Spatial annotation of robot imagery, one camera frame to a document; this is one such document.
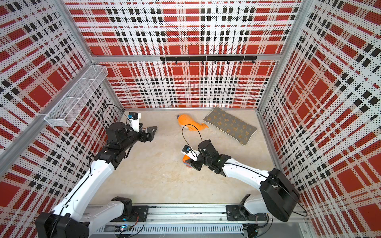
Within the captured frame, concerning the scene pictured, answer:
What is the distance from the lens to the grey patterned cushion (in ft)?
3.39

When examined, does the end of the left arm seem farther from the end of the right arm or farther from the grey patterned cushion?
the grey patterned cushion

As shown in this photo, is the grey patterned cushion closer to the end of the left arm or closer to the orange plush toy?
the orange plush toy

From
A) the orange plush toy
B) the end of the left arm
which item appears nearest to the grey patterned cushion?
the orange plush toy

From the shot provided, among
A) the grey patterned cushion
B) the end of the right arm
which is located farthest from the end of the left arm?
the grey patterned cushion
